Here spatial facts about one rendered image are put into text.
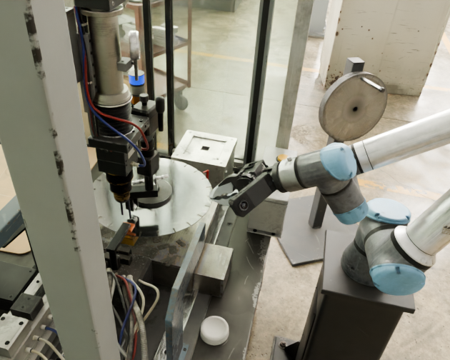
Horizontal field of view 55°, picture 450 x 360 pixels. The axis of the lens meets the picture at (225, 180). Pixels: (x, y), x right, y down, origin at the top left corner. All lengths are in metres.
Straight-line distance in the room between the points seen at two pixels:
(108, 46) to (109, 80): 0.06
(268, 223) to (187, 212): 0.31
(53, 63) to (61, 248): 0.14
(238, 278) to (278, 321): 0.88
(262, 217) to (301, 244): 1.11
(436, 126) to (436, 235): 0.24
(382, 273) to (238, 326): 0.37
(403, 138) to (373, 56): 3.15
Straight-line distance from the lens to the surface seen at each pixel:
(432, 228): 1.05
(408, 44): 4.22
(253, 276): 1.24
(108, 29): 0.78
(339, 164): 0.89
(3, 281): 1.20
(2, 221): 1.02
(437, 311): 2.39
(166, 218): 1.10
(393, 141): 1.05
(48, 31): 0.26
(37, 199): 0.31
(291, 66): 1.39
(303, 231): 2.49
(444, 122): 1.06
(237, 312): 1.16
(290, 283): 2.24
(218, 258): 1.18
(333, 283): 1.28
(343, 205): 0.96
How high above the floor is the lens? 1.69
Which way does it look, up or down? 37 degrees down
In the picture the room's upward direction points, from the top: 4 degrees clockwise
